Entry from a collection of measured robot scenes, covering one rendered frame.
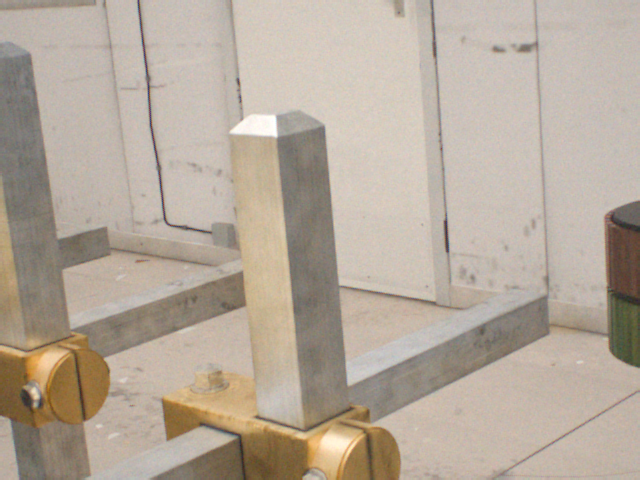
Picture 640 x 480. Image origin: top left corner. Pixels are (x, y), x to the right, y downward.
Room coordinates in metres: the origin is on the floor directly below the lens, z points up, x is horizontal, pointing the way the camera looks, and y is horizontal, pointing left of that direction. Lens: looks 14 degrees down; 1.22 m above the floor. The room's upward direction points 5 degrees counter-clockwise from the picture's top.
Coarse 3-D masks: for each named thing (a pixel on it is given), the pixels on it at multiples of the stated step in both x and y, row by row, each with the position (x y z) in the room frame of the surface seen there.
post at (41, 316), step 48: (0, 48) 0.80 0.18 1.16; (0, 96) 0.79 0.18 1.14; (0, 144) 0.78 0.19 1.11; (0, 192) 0.78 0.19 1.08; (48, 192) 0.80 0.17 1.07; (0, 240) 0.79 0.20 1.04; (48, 240) 0.80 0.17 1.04; (0, 288) 0.80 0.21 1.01; (48, 288) 0.80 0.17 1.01; (0, 336) 0.80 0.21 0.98; (48, 336) 0.79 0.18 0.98; (48, 432) 0.79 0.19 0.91
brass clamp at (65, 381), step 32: (0, 352) 0.79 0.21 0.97; (32, 352) 0.78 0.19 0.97; (64, 352) 0.77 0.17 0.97; (96, 352) 0.79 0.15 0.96; (0, 384) 0.79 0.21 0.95; (32, 384) 0.77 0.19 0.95; (64, 384) 0.77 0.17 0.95; (96, 384) 0.78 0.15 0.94; (32, 416) 0.77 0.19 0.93; (64, 416) 0.76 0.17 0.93
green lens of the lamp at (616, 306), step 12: (612, 300) 0.42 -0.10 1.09; (624, 300) 0.41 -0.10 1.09; (612, 312) 0.42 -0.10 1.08; (624, 312) 0.41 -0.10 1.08; (636, 312) 0.40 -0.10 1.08; (612, 324) 0.42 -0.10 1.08; (624, 324) 0.41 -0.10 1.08; (636, 324) 0.40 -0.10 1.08; (612, 336) 0.42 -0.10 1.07; (624, 336) 0.41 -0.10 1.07; (636, 336) 0.40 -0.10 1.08; (612, 348) 0.42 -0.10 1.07; (624, 348) 0.41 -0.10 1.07; (636, 348) 0.40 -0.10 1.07; (624, 360) 0.41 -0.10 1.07; (636, 360) 0.40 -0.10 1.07
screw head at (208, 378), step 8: (200, 368) 0.68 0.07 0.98; (208, 368) 0.68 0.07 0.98; (216, 368) 0.68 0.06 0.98; (200, 376) 0.68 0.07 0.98; (208, 376) 0.67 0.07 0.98; (216, 376) 0.68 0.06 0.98; (192, 384) 0.68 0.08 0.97; (200, 384) 0.68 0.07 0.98; (208, 384) 0.67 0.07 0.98; (216, 384) 0.68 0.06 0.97; (224, 384) 0.68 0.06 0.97; (200, 392) 0.67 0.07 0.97; (208, 392) 0.67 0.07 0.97; (216, 392) 0.67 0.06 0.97
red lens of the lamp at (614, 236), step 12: (612, 228) 0.41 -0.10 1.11; (612, 240) 0.41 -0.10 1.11; (624, 240) 0.41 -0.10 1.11; (636, 240) 0.40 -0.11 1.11; (612, 252) 0.41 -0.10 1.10; (624, 252) 0.41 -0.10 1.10; (636, 252) 0.40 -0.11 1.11; (612, 264) 0.41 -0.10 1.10; (624, 264) 0.41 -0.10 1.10; (636, 264) 0.40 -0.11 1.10; (612, 276) 0.41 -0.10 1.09; (624, 276) 0.41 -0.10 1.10; (636, 276) 0.40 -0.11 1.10; (624, 288) 0.41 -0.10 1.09; (636, 288) 0.40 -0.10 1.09
